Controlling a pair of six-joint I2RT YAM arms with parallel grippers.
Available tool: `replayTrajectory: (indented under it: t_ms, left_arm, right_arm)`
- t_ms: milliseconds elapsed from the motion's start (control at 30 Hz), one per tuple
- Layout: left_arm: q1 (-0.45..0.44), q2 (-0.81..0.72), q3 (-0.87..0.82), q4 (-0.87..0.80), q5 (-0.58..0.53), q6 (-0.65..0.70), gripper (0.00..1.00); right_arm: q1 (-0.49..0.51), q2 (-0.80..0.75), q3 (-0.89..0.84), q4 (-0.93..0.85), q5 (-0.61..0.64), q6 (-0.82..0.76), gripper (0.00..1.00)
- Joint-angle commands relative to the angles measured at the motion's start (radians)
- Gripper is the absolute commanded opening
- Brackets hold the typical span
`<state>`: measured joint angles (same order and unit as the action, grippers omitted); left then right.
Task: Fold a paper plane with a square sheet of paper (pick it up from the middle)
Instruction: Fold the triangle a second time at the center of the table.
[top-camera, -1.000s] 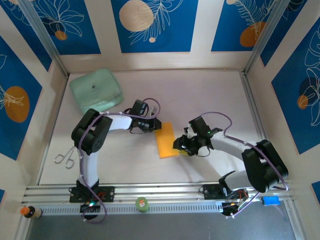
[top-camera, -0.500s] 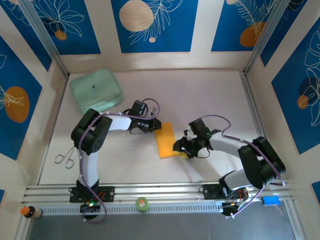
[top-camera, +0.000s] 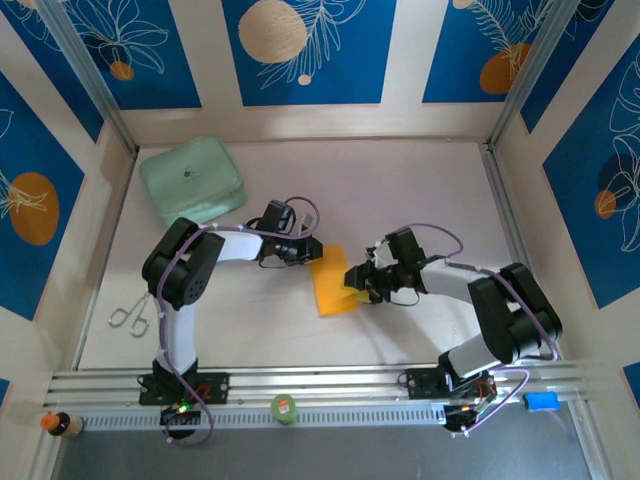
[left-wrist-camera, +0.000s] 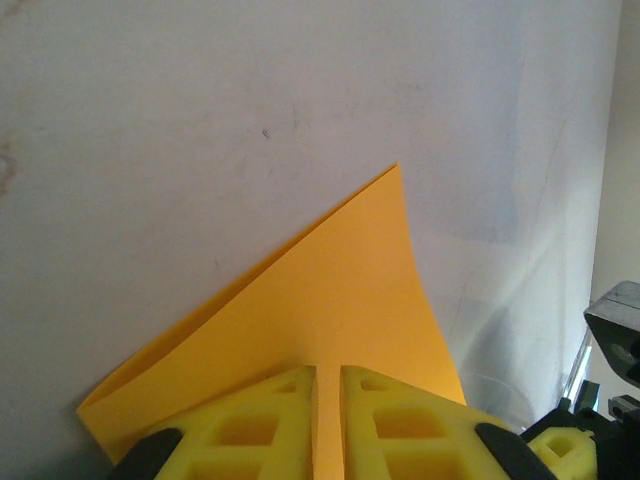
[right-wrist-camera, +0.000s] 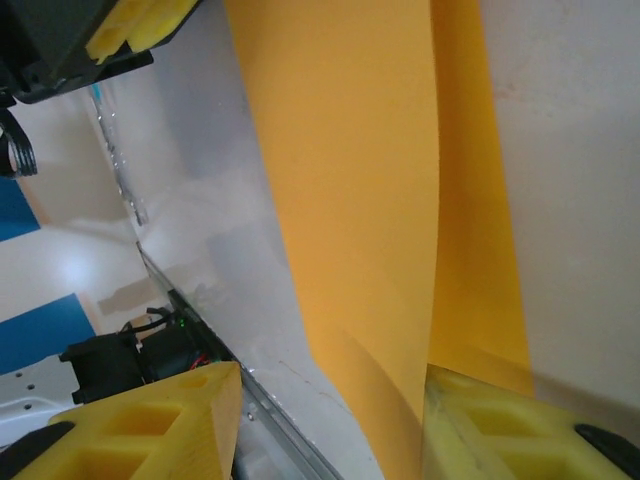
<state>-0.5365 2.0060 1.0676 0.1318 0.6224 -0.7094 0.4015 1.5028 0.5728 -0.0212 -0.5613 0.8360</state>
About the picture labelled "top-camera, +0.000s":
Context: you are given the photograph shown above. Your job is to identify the mint green zip case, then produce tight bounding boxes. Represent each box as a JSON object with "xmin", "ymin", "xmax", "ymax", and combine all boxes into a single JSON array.
[{"xmin": 138, "ymin": 137, "xmax": 250, "ymax": 231}]

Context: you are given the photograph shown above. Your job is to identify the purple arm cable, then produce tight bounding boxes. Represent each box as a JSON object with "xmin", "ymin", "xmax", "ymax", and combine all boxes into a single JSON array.
[
  {"xmin": 399, "ymin": 223, "xmax": 560, "ymax": 436},
  {"xmin": 154, "ymin": 196, "xmax": 321, "ymax": 448}
]

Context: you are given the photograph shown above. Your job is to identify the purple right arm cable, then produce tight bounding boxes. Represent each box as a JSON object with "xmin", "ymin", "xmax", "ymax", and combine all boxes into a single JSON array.
[{"xmin": 399, "ymin": 223, "xmax": 560, "ymax": 436}]

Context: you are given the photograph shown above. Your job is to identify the green tape roll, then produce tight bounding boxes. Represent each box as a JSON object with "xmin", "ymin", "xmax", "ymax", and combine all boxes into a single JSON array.
[{"xmin": 270, "ymin": 394, "xmax": 300, "ymax": 426}]

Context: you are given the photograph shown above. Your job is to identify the grey slotted cable duct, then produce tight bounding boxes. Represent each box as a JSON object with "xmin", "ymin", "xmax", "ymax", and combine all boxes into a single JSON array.
[{"xmin": 79, "ymin": 402, "xmax": 451, "ymax": 431}]

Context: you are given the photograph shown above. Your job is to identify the silver scissors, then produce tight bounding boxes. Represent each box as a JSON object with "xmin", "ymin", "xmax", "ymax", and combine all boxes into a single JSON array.
[{"xmin": 108, "ymin": 292, "xmax": 153, "ymax": 338}]

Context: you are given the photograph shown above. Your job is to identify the blue box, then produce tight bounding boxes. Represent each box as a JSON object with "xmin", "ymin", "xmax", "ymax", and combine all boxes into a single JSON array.
[{"xmin": 522, "ymin": 392, "xmax": 560, "ymax": 412}]

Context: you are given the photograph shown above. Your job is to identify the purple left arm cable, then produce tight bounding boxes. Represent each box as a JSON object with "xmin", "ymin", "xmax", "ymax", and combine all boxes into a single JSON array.
[{"xmin": 154, "ymin": 196, "xmax": 321, "ymax": 448}]

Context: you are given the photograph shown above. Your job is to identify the brown bottle orange cap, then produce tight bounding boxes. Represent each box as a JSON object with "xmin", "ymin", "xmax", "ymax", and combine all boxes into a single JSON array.
[{"xmin": 39, "ymin": 411, "xmax": 85, "ymax": 440}]

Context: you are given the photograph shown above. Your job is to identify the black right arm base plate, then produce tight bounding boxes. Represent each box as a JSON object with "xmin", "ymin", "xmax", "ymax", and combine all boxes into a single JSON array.
[{"xmin": 399, "ymin": 367, "xmax": 499, "ymax": 401}]

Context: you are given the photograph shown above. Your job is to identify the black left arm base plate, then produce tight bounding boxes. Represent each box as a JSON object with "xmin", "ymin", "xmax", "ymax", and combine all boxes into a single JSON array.
[{"xmin": 138, "ymin": 372, "xmax": 231, "ymax": 406}]

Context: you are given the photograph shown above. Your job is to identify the orange paper sheet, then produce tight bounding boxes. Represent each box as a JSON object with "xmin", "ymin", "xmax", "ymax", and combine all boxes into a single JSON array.
[{"xmin": 309, "ymin": 243, "xmax": 359, "ymax": 317}]

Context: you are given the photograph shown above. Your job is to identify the aluminium rail frame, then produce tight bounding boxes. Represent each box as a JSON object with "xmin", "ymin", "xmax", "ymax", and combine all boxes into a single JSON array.
[{"xmin": 44, "ymin": 362, "xmax": 596, "ymax": 409}]

